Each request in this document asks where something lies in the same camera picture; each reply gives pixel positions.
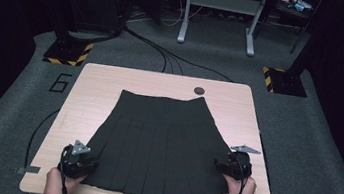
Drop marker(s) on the person's right hand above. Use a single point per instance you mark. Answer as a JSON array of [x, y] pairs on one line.
[[243, 193]]

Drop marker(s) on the small clutter on shelf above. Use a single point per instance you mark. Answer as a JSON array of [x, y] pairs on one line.
[[296, 3]]

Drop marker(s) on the right striped floor base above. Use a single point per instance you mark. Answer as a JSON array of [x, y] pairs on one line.
[[287, 83]]

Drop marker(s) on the white metal desk frame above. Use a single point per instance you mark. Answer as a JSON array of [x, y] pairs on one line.
[[222, 2]]

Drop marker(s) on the black pleated skirt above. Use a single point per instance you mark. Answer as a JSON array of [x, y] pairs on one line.
[[159, 149]]

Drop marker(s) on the person's left hand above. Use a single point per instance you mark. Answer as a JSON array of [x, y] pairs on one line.
[[57, 189]]

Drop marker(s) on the striped floor base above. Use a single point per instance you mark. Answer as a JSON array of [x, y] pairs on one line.
[[287, 83], [65, 52]]

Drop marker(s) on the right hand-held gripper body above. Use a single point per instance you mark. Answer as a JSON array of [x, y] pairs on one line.
[[239, 166]]

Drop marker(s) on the grey tape tab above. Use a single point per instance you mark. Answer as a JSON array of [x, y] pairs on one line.
[[29, 170]]

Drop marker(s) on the round black table grommet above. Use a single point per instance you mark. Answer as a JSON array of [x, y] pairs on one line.
[[199, 91]]

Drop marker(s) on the dark shelf cart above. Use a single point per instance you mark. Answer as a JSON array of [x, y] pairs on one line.
[[291, 20]]

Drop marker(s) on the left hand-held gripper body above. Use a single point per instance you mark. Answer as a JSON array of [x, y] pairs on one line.
[[75, 165]]

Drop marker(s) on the left striped floor base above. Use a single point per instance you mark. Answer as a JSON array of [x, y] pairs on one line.
[[65, 52]]

